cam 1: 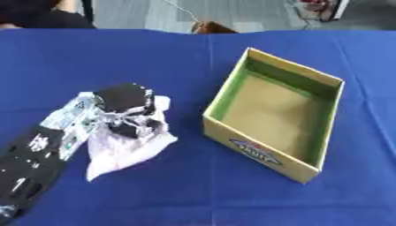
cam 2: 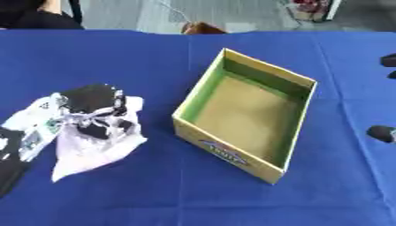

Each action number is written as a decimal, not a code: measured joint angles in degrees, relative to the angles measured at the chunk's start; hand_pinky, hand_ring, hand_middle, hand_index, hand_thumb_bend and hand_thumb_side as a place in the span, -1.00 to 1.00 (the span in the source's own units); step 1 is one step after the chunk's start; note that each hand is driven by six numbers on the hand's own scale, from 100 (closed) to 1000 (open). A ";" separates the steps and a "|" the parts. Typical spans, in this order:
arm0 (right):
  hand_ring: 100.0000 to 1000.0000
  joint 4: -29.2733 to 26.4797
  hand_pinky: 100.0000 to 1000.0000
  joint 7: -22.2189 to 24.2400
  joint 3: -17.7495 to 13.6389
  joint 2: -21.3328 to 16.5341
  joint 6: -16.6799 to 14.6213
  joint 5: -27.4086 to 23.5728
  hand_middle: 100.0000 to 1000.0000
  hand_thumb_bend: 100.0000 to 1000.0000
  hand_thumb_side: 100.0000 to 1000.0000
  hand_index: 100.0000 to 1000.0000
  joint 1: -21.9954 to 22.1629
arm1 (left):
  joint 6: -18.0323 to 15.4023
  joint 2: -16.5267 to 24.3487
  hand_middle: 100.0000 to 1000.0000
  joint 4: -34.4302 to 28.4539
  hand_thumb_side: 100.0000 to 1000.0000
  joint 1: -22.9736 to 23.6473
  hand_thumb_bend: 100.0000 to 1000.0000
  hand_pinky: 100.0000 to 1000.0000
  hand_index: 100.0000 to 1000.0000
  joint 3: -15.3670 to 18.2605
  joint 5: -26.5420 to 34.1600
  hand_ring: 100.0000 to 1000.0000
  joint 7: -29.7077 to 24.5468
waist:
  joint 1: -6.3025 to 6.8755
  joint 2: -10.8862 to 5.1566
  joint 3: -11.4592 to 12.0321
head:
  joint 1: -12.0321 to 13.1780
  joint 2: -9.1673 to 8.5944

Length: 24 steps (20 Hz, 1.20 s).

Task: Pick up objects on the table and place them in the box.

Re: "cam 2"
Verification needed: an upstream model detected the cluttered white cart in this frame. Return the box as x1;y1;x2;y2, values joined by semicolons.
279;0;344;23

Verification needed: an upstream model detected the tan cardboard box green inside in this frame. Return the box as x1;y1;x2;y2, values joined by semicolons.
170;48;319;185

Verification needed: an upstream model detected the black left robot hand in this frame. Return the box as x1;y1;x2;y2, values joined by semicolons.
58;84;140;140

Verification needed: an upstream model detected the brown rounded object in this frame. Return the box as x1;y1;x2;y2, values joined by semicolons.
179;21;229;35

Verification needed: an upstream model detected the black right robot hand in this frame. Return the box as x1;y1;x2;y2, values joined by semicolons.
365;53;396;145

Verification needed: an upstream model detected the white bag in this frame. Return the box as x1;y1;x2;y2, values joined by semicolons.
49;95;150;184

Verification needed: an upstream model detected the person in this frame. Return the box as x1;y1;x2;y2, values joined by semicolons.
0;0;86;31

